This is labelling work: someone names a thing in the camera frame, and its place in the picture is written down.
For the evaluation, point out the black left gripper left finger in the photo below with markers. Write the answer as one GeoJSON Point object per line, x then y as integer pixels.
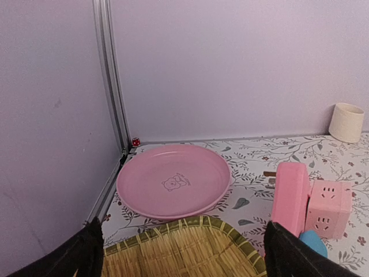
{"type": "Point", "coordinates": [81, 255]}

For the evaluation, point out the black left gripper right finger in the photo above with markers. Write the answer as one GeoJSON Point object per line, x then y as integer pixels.
{"type": "Point", "coordinates": [286, 255]}

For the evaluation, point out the pink cube socket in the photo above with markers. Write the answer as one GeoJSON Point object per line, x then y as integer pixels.
{"type": "Point", "coordinates": [329, 208]}

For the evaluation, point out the blue square adapter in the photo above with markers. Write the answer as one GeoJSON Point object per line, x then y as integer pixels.
{"type": "Point", "coordinates": [312, 239]}

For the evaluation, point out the woven bamboo tray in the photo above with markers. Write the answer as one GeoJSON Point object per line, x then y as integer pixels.
{"type": "Point", "coordinates": [194, 246]}

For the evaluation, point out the pink round plate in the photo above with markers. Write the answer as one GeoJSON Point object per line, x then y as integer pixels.
{"type": "Point", "coordinates": [173, 181]}

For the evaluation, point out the small red die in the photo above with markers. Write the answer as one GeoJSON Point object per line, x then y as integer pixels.
{"type": "Point", "coordinates": [136, 142]}

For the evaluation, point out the beige ceramic mug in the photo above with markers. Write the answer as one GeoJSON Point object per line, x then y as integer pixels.
{"type": "Point", "coordinates": [346, 123]}

